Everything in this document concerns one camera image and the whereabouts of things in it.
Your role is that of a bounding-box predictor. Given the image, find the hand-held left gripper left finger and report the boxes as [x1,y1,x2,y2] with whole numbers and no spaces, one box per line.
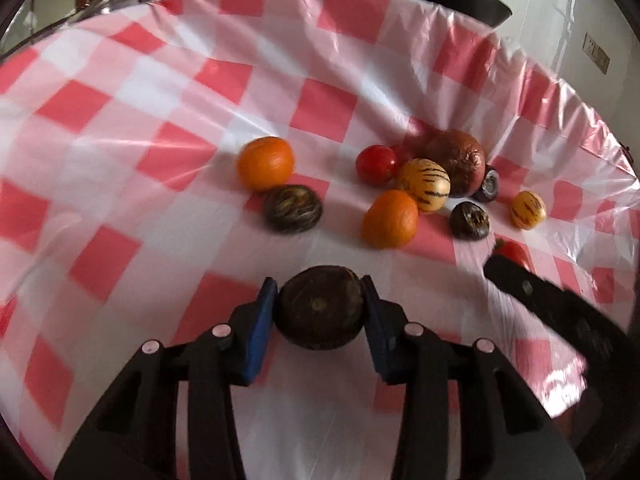
[54,276,279,480]

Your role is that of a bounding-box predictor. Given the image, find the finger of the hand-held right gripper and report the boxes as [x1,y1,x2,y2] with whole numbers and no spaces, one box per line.
[482,254,630,362]

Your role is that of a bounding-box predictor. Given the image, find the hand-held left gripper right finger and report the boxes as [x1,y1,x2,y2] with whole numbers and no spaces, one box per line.
[360,275,586,480]

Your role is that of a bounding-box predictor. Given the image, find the dark brown round fruit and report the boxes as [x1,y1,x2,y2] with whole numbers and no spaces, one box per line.
[263,184,324,234]
[472,165,501,204]
[276,265,366,351]
[449,201,491,242]

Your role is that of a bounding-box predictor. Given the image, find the orange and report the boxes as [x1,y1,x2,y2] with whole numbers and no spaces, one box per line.
[361,189,420,250]
[236,136,296,192]

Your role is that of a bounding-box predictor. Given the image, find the small yellow striped melon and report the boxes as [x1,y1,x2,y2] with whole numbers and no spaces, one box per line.
[510,190,547,231]

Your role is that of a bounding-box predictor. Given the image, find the large yellow striped melon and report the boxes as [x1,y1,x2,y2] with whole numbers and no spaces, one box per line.
[396,158,451,213]

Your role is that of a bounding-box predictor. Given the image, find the large brown round fruit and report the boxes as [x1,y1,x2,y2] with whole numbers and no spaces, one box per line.
[424,129,487,198]

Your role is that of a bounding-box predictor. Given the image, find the red white checkered tablecloth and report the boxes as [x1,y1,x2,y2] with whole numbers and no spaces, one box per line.
[0,0,640,480]

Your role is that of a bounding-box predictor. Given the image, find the wall socket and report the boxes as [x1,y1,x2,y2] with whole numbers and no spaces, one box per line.
[583,33,611,74]

